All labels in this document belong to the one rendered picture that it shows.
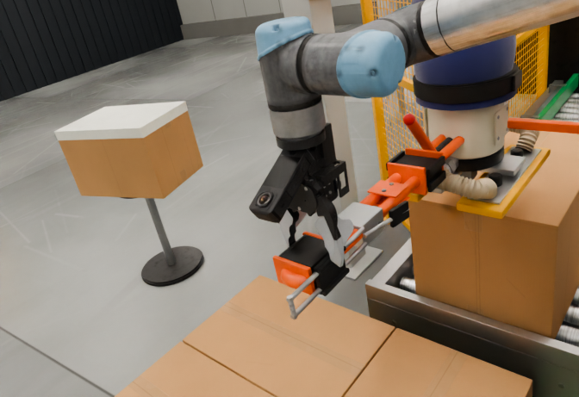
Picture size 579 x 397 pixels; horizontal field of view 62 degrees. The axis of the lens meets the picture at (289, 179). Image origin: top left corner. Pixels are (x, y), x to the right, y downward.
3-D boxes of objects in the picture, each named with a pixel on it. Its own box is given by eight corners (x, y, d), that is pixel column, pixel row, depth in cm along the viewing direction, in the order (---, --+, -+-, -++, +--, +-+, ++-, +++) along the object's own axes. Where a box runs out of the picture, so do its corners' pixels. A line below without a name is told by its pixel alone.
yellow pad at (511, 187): (509, 150, 128) (509, 133, 126) (550, 154, 121) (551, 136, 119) (456, 210, 106) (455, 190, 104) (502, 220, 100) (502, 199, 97)
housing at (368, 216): (355, 221, 90) (351, 201, 89) (387, 229, 86) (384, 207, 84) (333, 240, 86) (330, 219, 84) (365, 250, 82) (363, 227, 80)
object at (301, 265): (309, 255, 83) (304, 230, 81) (345, 266, 78) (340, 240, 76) (277, 282, 77) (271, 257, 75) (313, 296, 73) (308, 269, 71)
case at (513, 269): (485, 215, 195) (484, 123, 178) (600, 238, 169) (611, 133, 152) (416, 303, 157) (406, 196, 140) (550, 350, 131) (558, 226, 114)
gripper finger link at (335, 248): (371, 249, 74) (345, 195, 72) (350, 269, 70) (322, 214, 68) (357, 251, 76) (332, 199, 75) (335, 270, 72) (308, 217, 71)
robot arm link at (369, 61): (420, 15, 57) (344, 20, 64) (369, 38, 50) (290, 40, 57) (423, 79, 60) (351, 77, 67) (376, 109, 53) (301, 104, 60)
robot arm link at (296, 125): (298, 114, 61) (254, 109, 67) (304, 146, 63) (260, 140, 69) (333, 96, 66) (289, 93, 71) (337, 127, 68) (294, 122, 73)
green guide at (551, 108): (559, 85, 312) (560, 72, 308) (577, 86, 305) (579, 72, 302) (461, 198, 209) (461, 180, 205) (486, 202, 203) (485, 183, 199)
